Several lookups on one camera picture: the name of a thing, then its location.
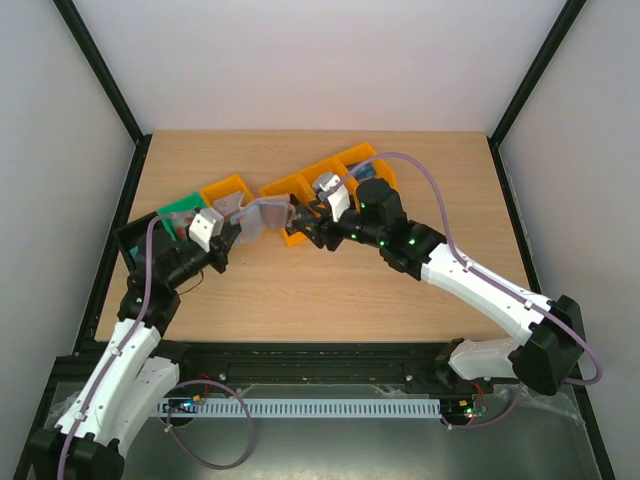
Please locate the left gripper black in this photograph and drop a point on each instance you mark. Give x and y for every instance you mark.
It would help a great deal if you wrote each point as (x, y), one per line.
(222, 248)

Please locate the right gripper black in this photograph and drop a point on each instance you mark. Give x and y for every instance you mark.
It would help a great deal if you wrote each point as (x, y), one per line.
(320, 232)

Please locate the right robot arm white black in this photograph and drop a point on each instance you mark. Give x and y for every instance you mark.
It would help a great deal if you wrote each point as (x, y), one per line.
(425, 254)

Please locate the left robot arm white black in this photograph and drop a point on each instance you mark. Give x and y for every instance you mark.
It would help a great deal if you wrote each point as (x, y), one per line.
(92, 438)

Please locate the red white card stack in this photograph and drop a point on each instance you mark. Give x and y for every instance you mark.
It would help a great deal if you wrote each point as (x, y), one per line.
(180, 223)

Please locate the blue card stack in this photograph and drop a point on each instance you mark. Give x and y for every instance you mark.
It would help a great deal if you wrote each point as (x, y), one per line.
(365, 173)

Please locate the yellow bin single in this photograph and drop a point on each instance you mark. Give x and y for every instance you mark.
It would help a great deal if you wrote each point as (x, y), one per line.
(225, 187)

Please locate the green bin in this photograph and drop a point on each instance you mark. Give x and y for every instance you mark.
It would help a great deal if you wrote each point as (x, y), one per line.
(189, 203)

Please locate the yellow triple bin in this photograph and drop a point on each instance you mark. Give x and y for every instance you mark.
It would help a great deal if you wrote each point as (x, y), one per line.
(305, 183)

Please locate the black bin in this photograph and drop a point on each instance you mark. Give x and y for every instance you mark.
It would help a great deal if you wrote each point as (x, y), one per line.
(130, 236)

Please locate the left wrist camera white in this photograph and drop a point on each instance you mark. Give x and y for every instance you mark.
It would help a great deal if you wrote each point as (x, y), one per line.
(206, 224)

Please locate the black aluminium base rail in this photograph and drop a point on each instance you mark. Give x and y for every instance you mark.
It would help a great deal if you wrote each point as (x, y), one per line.
(417, 368)

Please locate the light blue cable duct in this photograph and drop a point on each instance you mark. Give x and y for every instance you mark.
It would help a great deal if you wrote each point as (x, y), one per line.
(403, 408)

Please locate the left black frame post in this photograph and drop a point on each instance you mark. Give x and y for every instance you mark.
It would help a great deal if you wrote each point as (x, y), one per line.
(87, 45)

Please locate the black frame post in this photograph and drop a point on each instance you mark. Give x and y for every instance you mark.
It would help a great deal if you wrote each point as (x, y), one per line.
(87, 45)
(563, 23)

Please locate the right black frame post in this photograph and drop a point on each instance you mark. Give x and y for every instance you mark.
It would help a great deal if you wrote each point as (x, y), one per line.
(563, 23)

